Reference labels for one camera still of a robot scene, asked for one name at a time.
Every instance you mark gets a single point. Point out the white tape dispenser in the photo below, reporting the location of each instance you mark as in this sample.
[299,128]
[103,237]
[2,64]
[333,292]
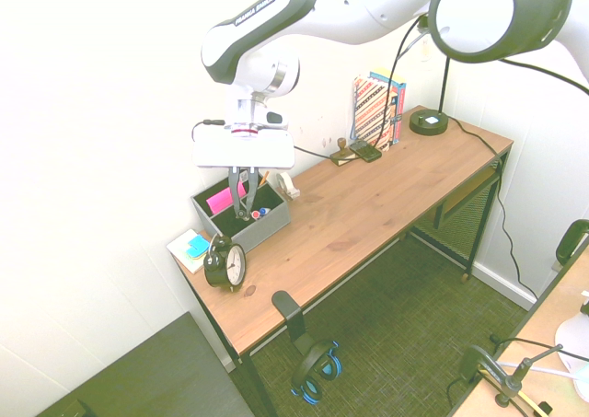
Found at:
[287,186]

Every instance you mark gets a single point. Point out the pink sticky notes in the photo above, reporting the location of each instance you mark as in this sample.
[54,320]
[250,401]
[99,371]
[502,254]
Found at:
[218,201]

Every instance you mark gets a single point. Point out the grey desk organizer box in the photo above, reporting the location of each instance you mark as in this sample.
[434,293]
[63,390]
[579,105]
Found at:
[257,233]

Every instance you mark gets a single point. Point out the blue capped marker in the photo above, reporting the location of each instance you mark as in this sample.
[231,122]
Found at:
[264,211]

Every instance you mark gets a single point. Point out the black clamp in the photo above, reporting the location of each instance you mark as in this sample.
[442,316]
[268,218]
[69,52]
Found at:
[478,364]

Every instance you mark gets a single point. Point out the black calculator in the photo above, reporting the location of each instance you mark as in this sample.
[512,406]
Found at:
[366,152]

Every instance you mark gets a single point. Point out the white notepad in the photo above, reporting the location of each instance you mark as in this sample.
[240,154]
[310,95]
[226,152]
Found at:
[177,247]

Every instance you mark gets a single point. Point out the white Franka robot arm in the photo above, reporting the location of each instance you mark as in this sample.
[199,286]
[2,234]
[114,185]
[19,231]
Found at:
[359,16]

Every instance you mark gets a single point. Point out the black desk lamp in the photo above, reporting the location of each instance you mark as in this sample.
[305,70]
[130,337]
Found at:
[429,123]

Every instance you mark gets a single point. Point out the wooden rubber stamp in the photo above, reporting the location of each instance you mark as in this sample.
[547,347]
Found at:
[343,156]

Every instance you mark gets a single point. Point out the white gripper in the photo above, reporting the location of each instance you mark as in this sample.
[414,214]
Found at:
[244,152]

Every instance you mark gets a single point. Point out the black twin bell alarm clock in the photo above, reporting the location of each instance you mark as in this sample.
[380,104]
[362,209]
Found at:
[224,265]

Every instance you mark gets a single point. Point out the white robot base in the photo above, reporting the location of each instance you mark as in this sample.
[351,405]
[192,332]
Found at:
[574,339]

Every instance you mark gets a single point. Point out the striped patterned book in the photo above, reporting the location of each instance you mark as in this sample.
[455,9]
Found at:
[368,108]

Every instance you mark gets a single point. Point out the black cabinet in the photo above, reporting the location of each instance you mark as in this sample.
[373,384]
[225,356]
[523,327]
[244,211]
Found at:
[152,371]

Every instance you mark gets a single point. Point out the black and blue headphones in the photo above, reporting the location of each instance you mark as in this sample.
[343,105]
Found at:
[313,366]

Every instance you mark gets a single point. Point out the black headphone hanger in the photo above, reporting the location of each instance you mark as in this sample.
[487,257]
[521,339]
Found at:
[287,306]

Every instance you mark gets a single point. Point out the wooden desk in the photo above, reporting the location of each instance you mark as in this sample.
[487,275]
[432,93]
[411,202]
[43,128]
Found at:
[258,387]

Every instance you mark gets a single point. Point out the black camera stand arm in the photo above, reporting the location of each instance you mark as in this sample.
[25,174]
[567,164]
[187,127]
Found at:
[513,380]

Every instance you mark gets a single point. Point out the orange pencil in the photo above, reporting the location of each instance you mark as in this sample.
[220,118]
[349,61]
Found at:
[263,179]

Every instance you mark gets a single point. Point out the blue sticky notes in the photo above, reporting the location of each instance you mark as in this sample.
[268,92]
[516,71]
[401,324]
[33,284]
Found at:
[199,243]

